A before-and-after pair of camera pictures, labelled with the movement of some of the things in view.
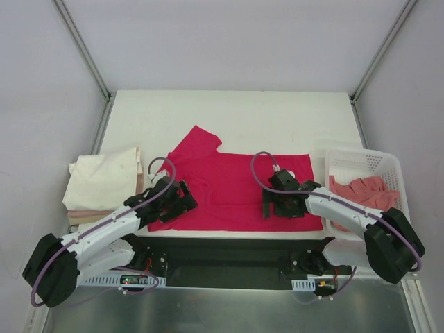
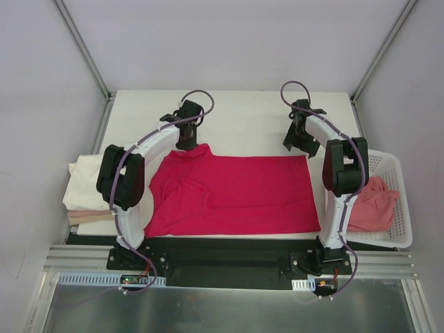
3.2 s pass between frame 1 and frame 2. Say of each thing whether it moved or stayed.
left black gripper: moved
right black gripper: moved
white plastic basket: stayed
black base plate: stayed
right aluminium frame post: stayed
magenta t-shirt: stayed
